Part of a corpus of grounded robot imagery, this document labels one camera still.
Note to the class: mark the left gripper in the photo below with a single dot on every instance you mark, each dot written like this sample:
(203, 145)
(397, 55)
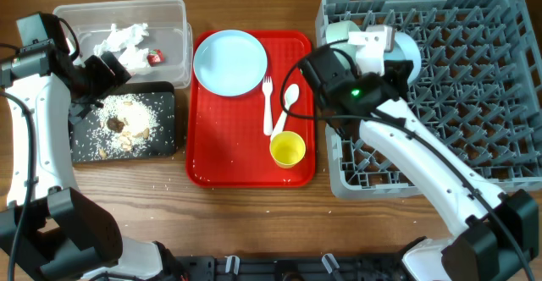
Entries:
(107, 81)

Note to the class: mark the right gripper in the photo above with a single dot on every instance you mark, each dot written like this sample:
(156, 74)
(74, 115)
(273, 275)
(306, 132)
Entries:
(394, 74)

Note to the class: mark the light blue bowl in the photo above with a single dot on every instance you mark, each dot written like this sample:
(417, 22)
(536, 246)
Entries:
(410, 51)

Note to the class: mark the white napkin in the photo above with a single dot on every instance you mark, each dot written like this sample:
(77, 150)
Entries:
(126, 42)

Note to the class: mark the rice and food scraps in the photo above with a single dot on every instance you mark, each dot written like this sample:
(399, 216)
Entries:
(127, 124)

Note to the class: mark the red snack wrapper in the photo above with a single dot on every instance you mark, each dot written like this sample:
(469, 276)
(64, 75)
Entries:
(155, 57)

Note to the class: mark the white plastic spoon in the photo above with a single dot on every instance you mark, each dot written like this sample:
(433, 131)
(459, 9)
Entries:
(290, 97)

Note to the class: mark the white plastic fork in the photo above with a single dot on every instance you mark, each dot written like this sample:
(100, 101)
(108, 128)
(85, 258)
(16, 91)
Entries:
(267, 88)

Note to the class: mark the yellow plastic cup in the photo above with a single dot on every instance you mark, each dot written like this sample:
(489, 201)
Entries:
(287, 149)

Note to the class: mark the light blue plate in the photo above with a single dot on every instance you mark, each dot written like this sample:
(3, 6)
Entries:
(230, 62)

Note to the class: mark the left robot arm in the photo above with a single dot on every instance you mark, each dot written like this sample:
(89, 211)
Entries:
(49, 229)

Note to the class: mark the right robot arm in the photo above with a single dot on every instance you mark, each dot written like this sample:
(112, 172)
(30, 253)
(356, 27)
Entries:
(493, 235)

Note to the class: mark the black waste tray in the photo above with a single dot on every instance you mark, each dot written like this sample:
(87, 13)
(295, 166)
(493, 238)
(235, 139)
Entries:
(139, 124)

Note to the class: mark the clear plastic waste bin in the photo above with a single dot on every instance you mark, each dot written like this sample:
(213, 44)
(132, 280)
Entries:
(169, 32)

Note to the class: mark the grey dishwasher rack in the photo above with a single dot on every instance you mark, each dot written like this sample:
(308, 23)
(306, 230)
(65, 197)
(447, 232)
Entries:
(479, 88)

